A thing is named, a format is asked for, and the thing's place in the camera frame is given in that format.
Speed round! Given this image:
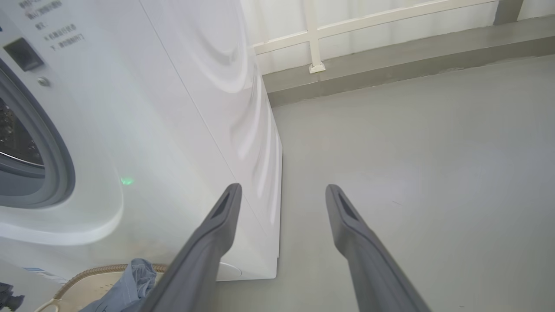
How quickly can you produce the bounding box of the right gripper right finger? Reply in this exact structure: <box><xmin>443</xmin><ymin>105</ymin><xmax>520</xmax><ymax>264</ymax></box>
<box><xmin>325</xmin><ymin>184</ymin><xmax>431</xmax><ymax>312</ymax></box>

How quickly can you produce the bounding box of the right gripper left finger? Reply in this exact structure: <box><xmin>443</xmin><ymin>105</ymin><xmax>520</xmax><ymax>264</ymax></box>
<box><xmin>139</xmin><ymin>183</ymin><xmax>242</xmax><ymax>312</ymax></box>

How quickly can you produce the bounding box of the blue printed garment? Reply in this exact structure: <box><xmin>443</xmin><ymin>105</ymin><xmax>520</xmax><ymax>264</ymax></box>
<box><xmin>80</xmin><ymin>259</ymin><xmax>157</xmax><ymax>312</ymax></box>

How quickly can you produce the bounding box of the cream perforated laundry basket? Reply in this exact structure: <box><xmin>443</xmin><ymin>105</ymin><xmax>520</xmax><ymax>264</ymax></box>
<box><xmin>34</xmin><ymin>263</ymin><xmax>170</xmax><ymax>312</ymax></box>

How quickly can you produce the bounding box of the white washing machine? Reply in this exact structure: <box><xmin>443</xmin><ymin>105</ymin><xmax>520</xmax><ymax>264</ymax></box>
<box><xmin>0</xmin><ymin>0</ymin><xmax>283</xmax><ymax>312</ymax></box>

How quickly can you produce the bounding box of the blue energy label sticker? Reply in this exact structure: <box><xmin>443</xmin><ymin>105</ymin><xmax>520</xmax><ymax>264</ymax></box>
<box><xmin>23</xmin><ymin>266</ymin><xmax>59</xmax><ymax>280</ymax></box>

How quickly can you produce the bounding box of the white metal railing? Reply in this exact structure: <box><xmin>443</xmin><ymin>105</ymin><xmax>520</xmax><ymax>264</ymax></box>
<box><xmin>253</xmin><ymin>0</ymin><xmax>499</xmax><ymax>74</ymax></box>

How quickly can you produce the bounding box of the printed instruction label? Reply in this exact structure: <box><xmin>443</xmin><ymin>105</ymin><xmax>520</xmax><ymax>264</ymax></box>
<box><xmin>17</xmin><ymin>0</ymin><xmax>85</xmax><ymax>50</ymax></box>

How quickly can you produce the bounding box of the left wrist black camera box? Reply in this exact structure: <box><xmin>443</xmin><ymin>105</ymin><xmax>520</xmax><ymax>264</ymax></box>
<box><xmin>0</xmin><ymin>282</ymin><xmax>25</xmax><ymax>312</ymax></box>

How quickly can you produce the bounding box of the grey metal post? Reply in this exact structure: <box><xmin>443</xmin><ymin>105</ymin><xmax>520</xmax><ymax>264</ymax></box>
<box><xmin>493</xmin><ymin>0</ymin><xmax>524</xmax><ymax>26</ymax></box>

